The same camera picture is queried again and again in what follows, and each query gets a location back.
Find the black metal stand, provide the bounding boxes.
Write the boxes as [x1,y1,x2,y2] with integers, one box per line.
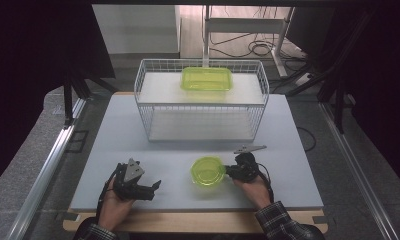
[284,9,376,134]
[61,63,120,129]

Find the tangle of black cables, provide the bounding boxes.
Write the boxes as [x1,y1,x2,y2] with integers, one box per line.
[208,31,306,61]

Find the person's right hand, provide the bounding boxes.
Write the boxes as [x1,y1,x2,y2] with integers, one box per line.
[232,173,273,210]

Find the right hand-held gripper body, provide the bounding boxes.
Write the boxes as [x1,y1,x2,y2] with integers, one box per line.
[227,144,268,184]

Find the person's left hand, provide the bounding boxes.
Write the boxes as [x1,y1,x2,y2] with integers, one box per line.
[97,177,136,232]

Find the right hand-held gripper cable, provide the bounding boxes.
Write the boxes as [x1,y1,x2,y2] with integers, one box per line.
[256,162,276,204]

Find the hand-held gripper cable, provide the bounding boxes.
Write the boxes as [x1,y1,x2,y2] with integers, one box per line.
[256,162,276,204]
[95,164,122,219]

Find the white metal desk frame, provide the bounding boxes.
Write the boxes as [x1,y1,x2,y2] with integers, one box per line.
[201,4,296,78]

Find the rectangular green plastic container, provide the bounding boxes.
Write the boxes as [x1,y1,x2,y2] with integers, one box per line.
[180,66,234,92]

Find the black floor cable loop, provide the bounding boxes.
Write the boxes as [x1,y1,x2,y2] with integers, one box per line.
[296,125,318,153]

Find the left hand-held gripper cable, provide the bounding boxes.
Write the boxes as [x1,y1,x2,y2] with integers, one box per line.
[95,164,122,219]

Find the round green plastic container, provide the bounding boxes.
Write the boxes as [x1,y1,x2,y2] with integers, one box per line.
[189,156,228,187]

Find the aluminium rail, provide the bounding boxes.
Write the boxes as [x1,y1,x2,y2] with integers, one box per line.
[4,97,88,240]
[318,101,400,240]

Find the white table board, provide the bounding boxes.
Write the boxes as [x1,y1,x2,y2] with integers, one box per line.
[69,93,325,213]

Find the white power strip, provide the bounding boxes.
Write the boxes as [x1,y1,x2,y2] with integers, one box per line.
[293,72,313,88]

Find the white cabinet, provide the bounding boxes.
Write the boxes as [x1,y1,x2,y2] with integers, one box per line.
[90,4,183,60]

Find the white wire shelf rack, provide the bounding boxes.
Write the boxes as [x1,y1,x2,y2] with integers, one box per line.
[133,58,271,144]

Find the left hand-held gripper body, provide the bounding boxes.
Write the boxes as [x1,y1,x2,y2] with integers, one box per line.
[112,157,156,202]

